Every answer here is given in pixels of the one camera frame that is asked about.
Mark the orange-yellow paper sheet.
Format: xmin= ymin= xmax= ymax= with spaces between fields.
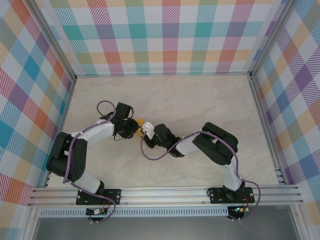
xmin=136 ymin=118 xmax=146 ymax=138

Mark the left gripper thin black cable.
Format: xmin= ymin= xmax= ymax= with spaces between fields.
xmin=112 ymin=132 xmax=128 ymax=143

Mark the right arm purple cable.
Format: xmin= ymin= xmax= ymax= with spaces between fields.
xmin=139 ymin=128 xmax=263 ymax=222

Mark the long aluminium mounting rail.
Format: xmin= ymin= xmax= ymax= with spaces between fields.
xmin=27 ymin=184 xmax=305 ymax=207

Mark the aluminium frame cross rail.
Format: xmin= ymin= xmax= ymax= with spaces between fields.
xmin=74 ymin=71 xmax=253 ymax=79

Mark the aluminium frame side rail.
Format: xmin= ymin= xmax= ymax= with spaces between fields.
xmin=248 ymin=74 xmax=287 ymax=186
xmin=43 ymin=76 xmax=79 ymax=188

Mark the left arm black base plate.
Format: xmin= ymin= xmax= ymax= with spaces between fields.
xmin=76 ymin=187 xmax=122 ymax=206

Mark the slotted grey cable duct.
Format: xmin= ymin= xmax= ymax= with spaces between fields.
xmin=38 ymin=208 xmax=230 ymax=218

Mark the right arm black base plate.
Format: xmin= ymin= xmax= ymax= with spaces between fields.
xmin=208 ymin=186 xmax=255 ymax=205

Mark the aluminium frame post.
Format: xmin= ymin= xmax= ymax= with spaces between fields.
xmin=249 ymin=0 xmax=298 ymax=79
xmin=28 ymin=0 xmax=77 ymax=82

